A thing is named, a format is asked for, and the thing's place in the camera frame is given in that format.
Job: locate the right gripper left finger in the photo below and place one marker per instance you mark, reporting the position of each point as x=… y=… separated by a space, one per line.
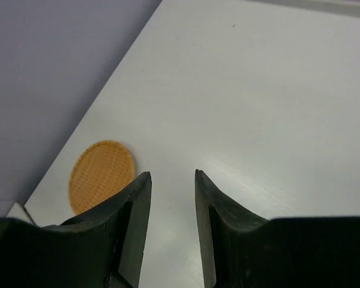
x=104 y=246

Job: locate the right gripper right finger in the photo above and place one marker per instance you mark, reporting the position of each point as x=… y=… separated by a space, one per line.
x=221 y=222

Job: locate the orange woven coaster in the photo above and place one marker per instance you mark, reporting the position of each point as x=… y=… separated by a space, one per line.
x=103 y=170

